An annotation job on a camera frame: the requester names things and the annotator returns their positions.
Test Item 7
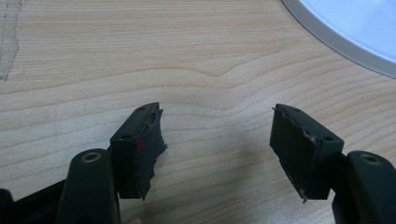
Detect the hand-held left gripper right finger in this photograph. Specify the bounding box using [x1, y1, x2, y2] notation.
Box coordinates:
[269, 103, 396, 224]

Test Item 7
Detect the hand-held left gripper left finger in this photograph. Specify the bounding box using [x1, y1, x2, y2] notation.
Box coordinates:
[55, 102, 168, 224]

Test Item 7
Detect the white round plate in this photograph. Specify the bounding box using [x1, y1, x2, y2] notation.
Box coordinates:
[280, 0, 396, 79]

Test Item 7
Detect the clear tape strip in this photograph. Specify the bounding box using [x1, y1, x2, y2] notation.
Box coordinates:
[0, 0, 23, 82]

